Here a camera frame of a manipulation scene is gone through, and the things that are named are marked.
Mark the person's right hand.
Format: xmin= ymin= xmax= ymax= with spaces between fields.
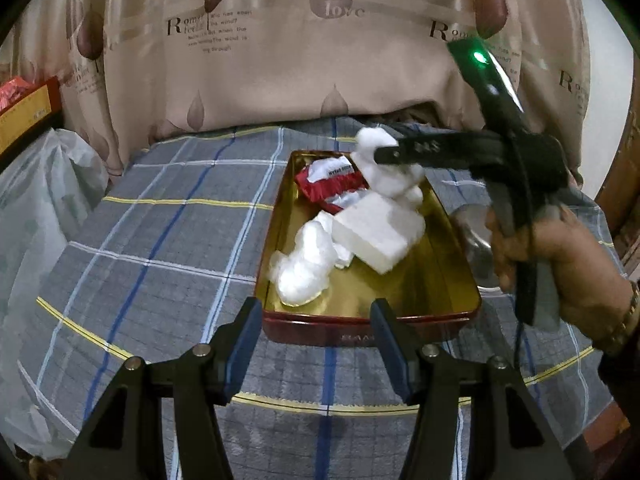
xmin=485 ymin=206 xmax=636 ymax=342

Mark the translucent plastic bag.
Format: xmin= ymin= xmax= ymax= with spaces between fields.
xmin=0 ymin=127 xmax=108 ymax=461

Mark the pink plastic bag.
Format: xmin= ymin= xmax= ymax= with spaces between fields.
xmin=0 ymin=77 xmax=31 ymax=111

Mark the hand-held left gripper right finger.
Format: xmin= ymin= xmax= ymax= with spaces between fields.
xmin=370 ymin=298 xmax=576 ymax=480

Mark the grey plaid blanket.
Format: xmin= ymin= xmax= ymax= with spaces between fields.
xmin=0 ymin=115 xmax=628 ymax=480

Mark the red metal tin box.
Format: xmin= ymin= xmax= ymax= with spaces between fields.
xmin=253 ymin=150 xmax=482 ymax=348

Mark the red cardboard box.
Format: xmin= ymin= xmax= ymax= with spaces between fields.
xmin=0 ymin=76 xmax=63 ymax=153

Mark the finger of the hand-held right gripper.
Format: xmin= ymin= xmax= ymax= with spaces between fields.
xmin=375 ymin=141 xmax=493 ymax=181
xmin=395 ymin=127 xmax=493 ymax=146

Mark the gold bracelet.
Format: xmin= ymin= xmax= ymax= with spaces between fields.
xmin=592 ymin=280 xmax=640 ymax=356

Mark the red white packet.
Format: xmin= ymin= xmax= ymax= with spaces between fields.
xmin=294 ymin=156 xmax=371 ymax=213

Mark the beige printed satin curtain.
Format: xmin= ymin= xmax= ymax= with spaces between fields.
xmin=10 ymin=0 xmax=591 ymax=176

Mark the white cloth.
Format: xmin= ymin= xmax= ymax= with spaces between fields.
xmin=332 ymin=194 xmax=426 ymax=275

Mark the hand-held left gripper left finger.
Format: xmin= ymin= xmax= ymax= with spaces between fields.
xmin=62 ymin=298 xmax=263 ymax=480

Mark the stainless steel bowl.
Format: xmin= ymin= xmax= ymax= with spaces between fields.
xmin=452 ymin=203 xmax=521 ymax=291

